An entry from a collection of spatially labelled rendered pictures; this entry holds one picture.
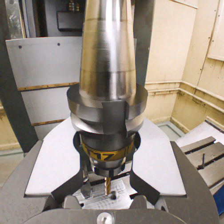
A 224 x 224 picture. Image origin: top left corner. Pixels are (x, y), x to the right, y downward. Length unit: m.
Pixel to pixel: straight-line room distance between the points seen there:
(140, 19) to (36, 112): 0.59
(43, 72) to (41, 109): 0.16
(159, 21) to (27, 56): 0.93
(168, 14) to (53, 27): 0.86
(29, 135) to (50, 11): 0.56
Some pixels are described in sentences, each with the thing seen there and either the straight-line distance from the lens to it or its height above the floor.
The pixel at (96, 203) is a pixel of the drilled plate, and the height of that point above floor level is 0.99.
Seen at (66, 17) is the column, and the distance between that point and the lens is 0.57.
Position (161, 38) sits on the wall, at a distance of 1.16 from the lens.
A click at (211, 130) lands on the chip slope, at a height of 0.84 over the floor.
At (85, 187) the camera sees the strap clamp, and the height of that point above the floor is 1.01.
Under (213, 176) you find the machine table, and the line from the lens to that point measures 0.76.
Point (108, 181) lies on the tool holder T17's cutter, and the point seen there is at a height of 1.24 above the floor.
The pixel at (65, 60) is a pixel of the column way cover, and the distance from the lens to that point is 0.51.
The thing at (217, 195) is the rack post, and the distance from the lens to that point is 0.38.
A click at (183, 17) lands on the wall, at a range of 1.31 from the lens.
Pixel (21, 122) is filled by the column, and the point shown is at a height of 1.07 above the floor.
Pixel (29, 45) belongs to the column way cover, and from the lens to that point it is 0.52.
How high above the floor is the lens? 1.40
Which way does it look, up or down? 30 degrees down
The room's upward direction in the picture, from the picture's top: 2 degrees clockwise
